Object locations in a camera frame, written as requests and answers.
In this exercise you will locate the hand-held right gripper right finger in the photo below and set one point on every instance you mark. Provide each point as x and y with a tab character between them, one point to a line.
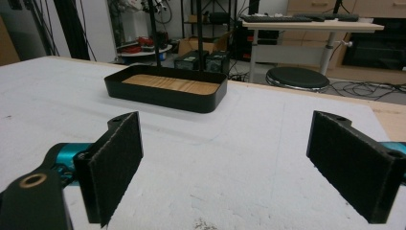
354	166

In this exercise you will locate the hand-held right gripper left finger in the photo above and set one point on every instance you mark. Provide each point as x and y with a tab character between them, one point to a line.
111	166

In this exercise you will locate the black tray with wooden bottom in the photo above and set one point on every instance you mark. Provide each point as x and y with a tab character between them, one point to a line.
167	85

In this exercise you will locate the white mat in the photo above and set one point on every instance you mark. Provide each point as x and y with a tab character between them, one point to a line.
191	143

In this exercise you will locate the round black stool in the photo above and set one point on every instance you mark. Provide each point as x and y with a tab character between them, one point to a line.
297	78

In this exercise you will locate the round white side table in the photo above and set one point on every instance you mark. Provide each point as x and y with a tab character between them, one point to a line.
145	51

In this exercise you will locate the black equipment box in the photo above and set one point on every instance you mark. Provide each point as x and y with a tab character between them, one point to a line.
217	61
190	60

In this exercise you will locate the white desk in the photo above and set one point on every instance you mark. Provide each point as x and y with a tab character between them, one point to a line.
306	32

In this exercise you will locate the black metal stand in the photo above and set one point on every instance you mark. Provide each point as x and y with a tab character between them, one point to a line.
177	35

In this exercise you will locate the cardboard box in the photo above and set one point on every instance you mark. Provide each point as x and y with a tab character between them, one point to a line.
204	43

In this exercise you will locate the wooden drawer cabinet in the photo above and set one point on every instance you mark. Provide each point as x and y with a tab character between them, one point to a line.
348	8

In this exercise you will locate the black keyboard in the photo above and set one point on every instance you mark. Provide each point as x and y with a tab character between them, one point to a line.
276	18

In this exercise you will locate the black shelf rack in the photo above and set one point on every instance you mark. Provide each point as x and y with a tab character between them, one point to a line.
210	17

